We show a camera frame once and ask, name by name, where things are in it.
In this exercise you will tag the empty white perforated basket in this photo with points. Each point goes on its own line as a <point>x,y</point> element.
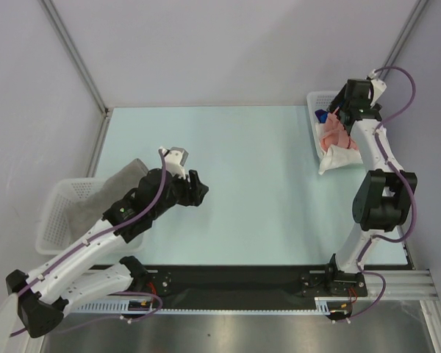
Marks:
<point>54,233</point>

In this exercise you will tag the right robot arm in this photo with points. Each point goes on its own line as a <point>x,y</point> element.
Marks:
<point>384,207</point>

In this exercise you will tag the aluminium frame post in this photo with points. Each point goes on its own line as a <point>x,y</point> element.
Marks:
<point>410,24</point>
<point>73,53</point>

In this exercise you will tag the pink towel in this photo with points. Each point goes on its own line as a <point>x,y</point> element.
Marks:
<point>334,134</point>

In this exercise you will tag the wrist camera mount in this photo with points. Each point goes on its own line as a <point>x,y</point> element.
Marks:
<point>175,159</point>
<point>377,87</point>

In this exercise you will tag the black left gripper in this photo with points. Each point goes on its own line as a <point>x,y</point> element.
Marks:
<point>192,196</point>

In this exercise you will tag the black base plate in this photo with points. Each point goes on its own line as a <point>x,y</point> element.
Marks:
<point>247,287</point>

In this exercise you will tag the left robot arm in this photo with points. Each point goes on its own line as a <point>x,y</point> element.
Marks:
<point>46,294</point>

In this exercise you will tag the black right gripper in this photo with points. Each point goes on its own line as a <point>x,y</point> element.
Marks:
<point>346,118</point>

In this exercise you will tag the grey slotted cable duct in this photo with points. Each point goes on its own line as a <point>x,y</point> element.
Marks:
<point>118,306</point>

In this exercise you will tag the white basket with towels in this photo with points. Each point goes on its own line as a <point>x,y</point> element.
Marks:
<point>319,101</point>

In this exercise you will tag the right aluminium frame post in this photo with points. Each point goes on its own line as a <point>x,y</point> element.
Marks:
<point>410,24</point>

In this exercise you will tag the left aluminium frame post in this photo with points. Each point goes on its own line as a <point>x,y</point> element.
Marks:
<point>73,53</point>

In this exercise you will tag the blue towel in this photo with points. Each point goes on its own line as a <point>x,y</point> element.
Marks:
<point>322,116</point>

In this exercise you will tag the grey terry towel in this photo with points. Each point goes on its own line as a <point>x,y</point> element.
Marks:
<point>82,215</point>

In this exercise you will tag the white towel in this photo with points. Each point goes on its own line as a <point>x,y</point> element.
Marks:
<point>335,157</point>

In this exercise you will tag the aluminium rail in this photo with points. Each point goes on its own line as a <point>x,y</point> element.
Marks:
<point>408,285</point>

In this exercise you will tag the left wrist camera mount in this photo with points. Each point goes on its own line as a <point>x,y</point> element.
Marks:
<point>175,159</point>

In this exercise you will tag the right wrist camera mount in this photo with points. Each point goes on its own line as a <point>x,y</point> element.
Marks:
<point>377,87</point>

